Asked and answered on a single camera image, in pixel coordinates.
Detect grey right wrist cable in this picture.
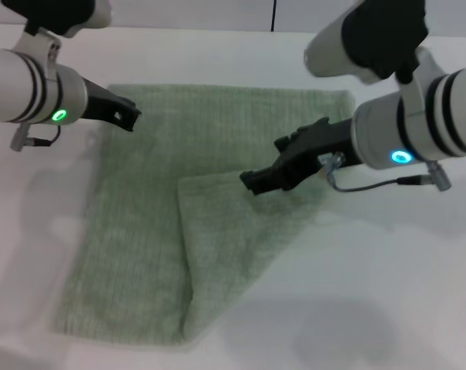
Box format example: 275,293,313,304
327,169,430,193

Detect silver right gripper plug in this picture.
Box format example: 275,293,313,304
320,152,345,175

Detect green terry towel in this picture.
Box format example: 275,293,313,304
53,83,357,346

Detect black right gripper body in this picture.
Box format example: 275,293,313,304
290,118,359,190

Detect silver left cable connector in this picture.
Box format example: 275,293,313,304
9,123,32,152

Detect left wrist camera housing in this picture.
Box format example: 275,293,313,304
1,0,112,39

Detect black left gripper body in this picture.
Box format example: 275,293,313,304
80,79,119,125

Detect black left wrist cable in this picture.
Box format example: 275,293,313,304
26,126,62,147

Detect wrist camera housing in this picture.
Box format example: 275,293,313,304
1,0,112,39
303,0,430,86

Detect right wrist camera housing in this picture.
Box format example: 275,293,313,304
303,0,430,86

